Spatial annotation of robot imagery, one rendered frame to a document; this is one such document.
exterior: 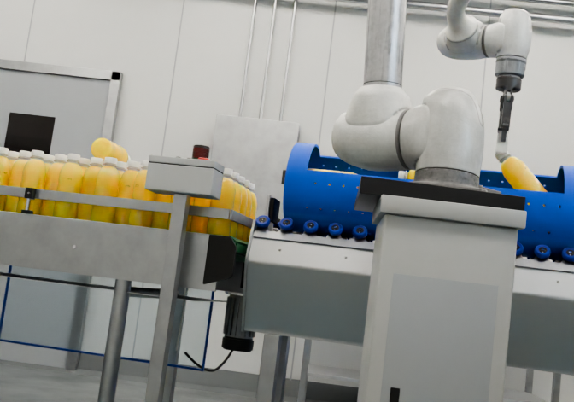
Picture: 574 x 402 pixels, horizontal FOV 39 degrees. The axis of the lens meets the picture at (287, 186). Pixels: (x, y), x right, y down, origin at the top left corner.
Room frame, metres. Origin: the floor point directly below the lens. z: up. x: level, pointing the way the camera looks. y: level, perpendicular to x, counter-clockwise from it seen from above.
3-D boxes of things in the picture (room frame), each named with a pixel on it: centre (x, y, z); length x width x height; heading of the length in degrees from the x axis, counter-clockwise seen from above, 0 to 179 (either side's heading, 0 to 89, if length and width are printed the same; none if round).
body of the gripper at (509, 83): (2.36, -0.62, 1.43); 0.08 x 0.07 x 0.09; 170
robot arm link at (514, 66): (2.35, -0.63, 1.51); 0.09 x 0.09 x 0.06
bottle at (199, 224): (2.47, 0.24, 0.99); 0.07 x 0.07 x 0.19
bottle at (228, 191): (2.42, 0.19, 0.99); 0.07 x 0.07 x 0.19
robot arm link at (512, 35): (2.36, -0.62, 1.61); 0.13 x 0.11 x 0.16; 54
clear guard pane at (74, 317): (2.95, 0.60, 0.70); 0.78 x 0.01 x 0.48; 78
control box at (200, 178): (2.32, 0.30, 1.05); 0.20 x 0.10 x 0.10; 78
